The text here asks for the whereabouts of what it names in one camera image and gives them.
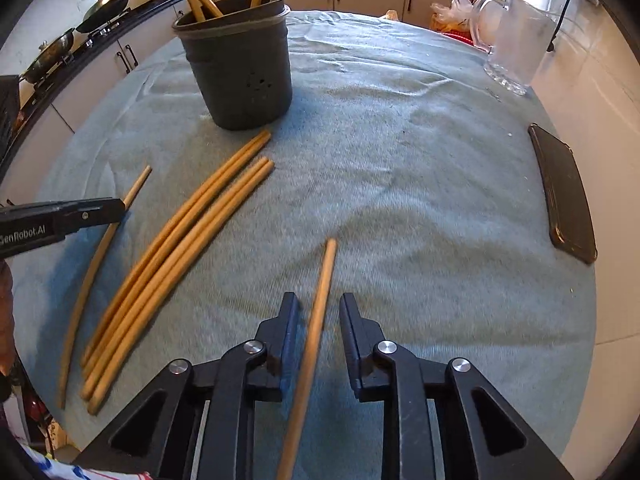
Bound person's left forearm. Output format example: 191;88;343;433
0;260;17;401

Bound steel pot with glass lid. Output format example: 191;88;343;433
20;27;76;83

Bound clear glass pitcher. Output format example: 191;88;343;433
470;0;563;97

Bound black gas stove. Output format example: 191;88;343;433
30;7;136;96

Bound black wok with steel lid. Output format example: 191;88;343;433
75;0;148;33

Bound black smartphone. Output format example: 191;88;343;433
527;123;598;265

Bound beige base cabinets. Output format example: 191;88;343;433
0;0;476;201

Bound black utensil holder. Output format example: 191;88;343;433
171;0;293;132

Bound person's printed clothing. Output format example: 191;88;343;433
20;442;151;480

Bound grey-green tablecloth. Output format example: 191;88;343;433
10;10;598;480

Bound black power cable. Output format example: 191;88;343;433
547;0;576;53

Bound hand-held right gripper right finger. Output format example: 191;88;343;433
339;292;573;480

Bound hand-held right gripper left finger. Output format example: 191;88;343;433
72;291;302;480

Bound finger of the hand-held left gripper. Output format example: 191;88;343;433
0;197;126;235

